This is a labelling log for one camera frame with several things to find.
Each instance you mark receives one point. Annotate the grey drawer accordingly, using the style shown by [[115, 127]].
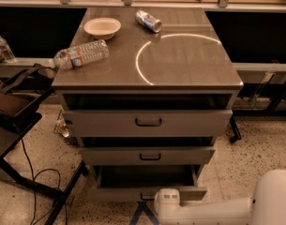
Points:
[[117, 184], [147, 155], [141, 123]]

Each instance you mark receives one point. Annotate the grey drawer cabinet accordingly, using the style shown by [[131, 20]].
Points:
[[183, 67]]

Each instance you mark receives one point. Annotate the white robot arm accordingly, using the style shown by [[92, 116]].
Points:
[[267, 206]]

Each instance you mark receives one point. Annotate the crushed silver blue can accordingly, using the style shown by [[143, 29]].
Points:
[[148, 21]]

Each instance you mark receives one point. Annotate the small upright water bottle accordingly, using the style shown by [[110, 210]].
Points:
[[6, 51]]

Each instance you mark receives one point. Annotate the black side table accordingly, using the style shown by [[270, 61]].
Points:
[[8, 140]]

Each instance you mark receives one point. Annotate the white paper bowl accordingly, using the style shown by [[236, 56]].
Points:
[[102, 28]]

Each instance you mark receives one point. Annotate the clear plastic water bottle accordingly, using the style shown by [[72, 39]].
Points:
[[77, 56]]

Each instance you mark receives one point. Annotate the wire basket with bottle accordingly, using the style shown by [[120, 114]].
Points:
[[61, 129]]

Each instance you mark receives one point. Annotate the dark bag with straps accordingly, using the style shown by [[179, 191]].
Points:
[[21, 94]]

